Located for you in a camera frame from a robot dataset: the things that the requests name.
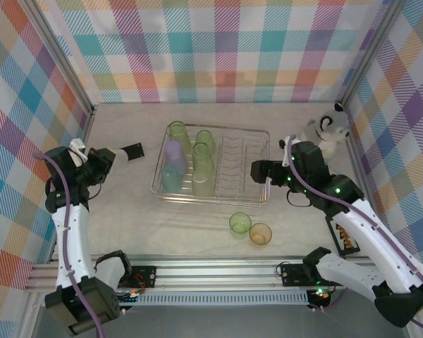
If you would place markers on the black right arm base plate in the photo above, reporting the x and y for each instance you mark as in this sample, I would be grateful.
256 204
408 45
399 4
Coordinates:
290 274

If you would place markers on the teal translucent plastic cup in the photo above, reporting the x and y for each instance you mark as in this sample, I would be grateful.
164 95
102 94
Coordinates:
171 178

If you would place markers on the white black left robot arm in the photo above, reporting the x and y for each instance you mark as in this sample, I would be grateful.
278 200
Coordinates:
70 246

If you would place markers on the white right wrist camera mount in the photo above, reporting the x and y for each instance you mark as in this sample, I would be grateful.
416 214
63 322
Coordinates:
296 139

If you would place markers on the small controller board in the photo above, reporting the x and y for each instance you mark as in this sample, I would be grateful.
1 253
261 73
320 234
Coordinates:
130 295
320 294

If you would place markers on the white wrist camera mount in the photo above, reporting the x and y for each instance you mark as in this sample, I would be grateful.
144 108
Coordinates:
296 139
78 149

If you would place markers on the aluminium frame post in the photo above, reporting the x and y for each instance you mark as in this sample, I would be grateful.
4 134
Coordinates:
370 53
56 53

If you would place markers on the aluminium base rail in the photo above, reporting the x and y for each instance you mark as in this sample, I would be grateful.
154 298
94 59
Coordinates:
215 273

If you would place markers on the grey white plush husky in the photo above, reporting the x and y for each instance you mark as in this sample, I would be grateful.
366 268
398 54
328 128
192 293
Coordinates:
333 123

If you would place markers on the pale yellow-green plastic cup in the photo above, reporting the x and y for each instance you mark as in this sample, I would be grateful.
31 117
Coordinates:
202 183

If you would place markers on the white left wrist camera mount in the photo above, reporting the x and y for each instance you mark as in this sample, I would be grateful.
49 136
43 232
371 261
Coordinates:
78 149

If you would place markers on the black rectangular plate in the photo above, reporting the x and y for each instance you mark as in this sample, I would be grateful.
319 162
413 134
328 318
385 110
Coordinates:
137 150

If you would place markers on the orange translucent plastic cup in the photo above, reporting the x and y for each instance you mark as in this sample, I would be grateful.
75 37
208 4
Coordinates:
260 234

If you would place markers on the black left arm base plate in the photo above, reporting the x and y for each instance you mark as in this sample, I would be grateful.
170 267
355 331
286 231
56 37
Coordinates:
148 276

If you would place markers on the purple plastic cup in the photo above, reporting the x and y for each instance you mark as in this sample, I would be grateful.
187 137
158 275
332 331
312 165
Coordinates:
175 158

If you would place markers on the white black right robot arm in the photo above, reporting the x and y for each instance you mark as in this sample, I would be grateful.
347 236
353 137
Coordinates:
373 236

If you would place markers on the green translucent plastic cup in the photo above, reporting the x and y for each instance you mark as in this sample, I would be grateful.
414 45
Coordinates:
205 141
178 135
201 155
239 223

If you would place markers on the black holder with orange parts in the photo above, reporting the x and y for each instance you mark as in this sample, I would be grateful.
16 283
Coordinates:
345 239

